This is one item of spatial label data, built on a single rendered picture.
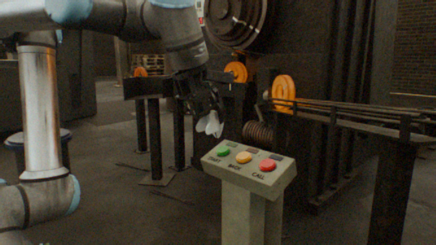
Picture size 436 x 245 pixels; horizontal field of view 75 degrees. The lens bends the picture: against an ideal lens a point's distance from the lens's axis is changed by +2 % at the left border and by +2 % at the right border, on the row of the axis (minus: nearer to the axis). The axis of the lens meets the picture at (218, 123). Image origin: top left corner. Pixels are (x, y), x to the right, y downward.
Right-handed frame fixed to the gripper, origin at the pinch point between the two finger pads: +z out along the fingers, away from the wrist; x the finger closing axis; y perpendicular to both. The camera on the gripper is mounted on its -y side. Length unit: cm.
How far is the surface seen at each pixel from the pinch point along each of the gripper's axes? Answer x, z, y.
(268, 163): 15.4, 5.8, 0.1
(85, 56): -349, 15, -102
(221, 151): 0.5, 5.7, 1.3
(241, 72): -55, 15, -74
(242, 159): 8.3, 5.9, 1.4
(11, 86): -295, 10, -3
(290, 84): -10, 10, -53
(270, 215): 7.9, 31.7, -4.2
